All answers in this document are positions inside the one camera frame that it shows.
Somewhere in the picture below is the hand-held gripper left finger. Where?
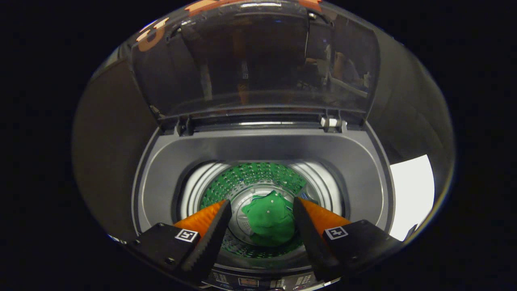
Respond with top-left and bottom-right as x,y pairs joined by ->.
126,199 -> 233,283

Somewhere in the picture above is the grey washing machine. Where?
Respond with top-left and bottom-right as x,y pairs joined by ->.
131,119 -> 396,291

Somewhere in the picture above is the green polo shirt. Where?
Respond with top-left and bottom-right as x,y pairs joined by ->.
242,190 -> 296,247

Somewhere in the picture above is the dark transparent washing machine lid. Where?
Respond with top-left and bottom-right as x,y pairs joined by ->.
129,0 -> 381,131

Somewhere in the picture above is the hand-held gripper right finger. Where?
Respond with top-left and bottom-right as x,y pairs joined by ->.
292,197 -> 405,283

